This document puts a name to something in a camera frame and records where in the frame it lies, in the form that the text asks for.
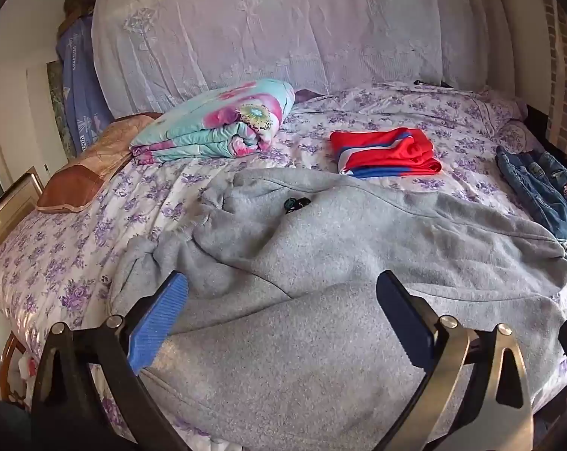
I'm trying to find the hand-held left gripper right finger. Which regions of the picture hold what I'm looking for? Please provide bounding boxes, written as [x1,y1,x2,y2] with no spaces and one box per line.
[376,270,534,451]

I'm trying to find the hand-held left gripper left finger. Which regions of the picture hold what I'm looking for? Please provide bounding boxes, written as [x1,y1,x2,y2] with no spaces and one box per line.
[31,270,192,451]

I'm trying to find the grey fleece pants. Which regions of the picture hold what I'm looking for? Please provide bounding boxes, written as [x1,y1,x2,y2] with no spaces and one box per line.
[107,168,567,451]

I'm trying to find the purple floral bed sheet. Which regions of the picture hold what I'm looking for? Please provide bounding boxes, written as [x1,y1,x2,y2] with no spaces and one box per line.
[0,82,567,451]

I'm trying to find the wooden chair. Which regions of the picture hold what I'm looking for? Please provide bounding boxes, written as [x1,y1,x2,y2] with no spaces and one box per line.
[0,331,33,409]

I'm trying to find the blue denim jeans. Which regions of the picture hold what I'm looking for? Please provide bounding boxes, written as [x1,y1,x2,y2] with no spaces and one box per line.
[496,145,567,250]

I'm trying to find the folded red blue shorts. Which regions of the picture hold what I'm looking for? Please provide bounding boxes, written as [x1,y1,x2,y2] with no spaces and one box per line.
[329,127,443,179]

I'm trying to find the brown patchwork pillow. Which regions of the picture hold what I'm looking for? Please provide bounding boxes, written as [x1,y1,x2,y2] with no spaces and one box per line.
[36,113,164,212]

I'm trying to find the framed picture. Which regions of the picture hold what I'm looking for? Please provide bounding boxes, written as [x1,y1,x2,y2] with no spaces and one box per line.
[0,166,44,259]

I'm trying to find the folded floral turquoise quilt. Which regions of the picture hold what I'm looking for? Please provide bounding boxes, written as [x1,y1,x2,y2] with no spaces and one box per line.
[130,78,296,164]

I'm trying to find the blue printed blanket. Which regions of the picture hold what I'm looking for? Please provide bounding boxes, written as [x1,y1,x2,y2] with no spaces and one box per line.
[55,14,115,158]

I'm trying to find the green wall hanging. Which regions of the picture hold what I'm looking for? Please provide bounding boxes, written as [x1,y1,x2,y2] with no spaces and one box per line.
[47,59,77,158]

